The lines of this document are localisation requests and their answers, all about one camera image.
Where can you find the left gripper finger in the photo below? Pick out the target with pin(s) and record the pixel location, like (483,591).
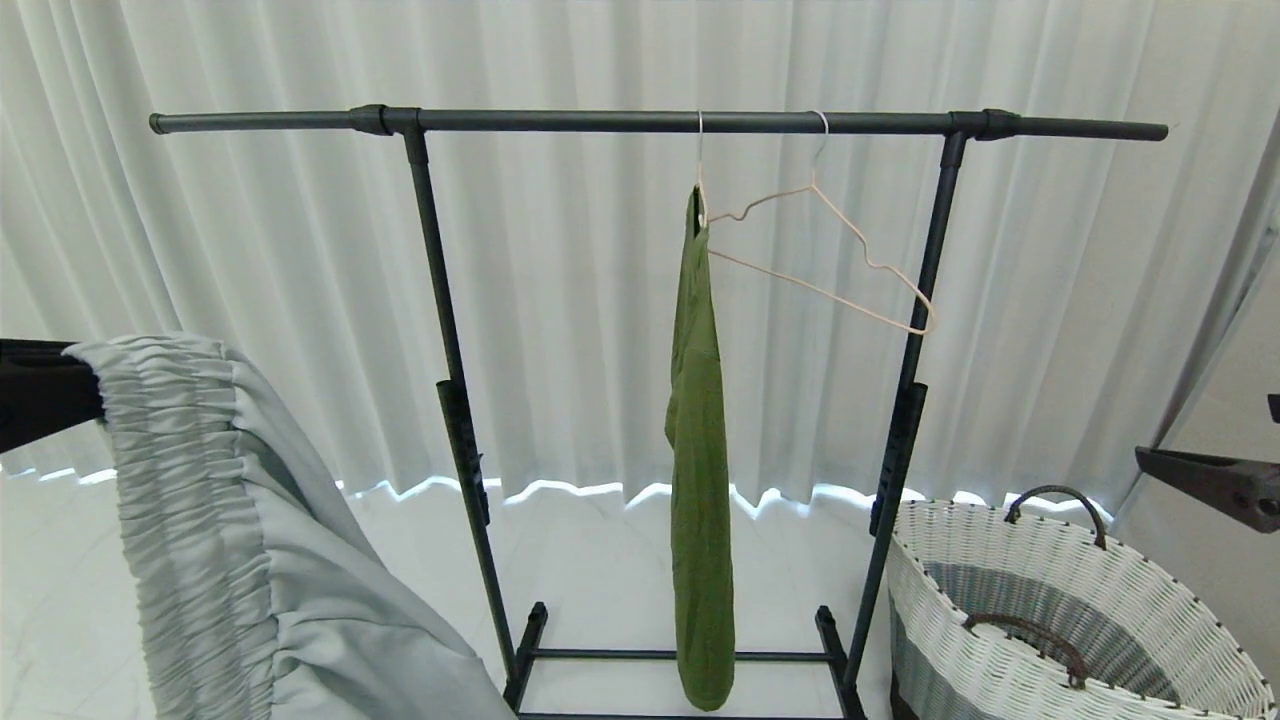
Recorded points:
(45,395)

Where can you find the pale grey shorts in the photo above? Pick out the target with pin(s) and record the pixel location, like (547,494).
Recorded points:
(250,560)

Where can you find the green printed shirt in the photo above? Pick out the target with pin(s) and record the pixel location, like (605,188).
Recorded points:
(700,480)

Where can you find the pink clothes hanger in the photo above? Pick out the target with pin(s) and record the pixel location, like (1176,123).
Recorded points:
(700,180)
(865,258)

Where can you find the white curtain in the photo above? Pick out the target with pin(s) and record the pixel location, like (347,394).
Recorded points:
(550,300)

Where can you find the black clothes rack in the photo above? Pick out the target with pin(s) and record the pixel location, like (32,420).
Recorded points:
(600,122)

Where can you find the white laundry basket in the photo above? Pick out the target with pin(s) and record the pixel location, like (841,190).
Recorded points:
(1000,570)

